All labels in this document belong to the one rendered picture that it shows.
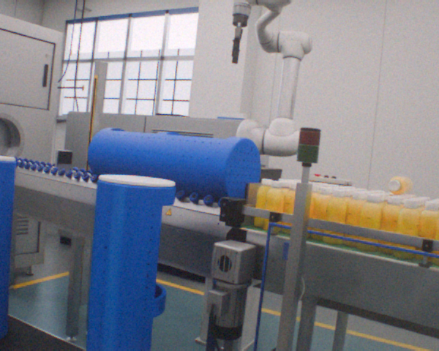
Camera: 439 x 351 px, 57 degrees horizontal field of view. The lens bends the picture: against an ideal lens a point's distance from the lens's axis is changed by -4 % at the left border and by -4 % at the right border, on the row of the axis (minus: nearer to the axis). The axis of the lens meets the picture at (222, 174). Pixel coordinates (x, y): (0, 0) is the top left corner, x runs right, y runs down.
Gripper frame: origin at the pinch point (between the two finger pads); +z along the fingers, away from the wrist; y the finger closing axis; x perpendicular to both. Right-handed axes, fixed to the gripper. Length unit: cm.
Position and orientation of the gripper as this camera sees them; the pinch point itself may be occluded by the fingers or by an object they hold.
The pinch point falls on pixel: (234, 58)
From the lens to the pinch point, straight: 211.6
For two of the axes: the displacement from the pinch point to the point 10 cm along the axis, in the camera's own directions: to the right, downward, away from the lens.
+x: -9.9, -1.4, 0.3
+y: 0.3, -0.2, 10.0
